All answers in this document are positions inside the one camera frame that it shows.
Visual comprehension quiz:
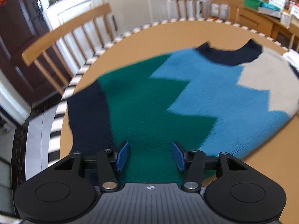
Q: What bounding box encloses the blue green knit cardigan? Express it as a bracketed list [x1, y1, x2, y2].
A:
[67, 40, 298, 183]

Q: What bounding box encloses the left wooden chair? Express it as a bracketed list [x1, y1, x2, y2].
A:
[22, 3, 115, 95]

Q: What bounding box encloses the wooden chair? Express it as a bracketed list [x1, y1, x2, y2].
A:
[173, 0, 245, 23]
[22, 3, 115, 95]

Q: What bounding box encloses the striped white folded shirt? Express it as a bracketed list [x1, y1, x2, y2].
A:
[283, 49, 299, 71]

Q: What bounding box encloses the wooden drawer cabinet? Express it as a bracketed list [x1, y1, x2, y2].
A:
[228, 7, 298, 52]

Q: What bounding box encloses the right wooden chair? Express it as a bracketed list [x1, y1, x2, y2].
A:
[173, 0, 245, 23]

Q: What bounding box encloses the white sideboard cabinet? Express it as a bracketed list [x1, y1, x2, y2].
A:
[44, 0, 234, 52]

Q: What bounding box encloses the dark brown door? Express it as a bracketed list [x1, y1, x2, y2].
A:
[1, 0, 57, 106]

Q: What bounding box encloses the green plastic basket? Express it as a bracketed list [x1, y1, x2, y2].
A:
[243, 0, 264, 10]

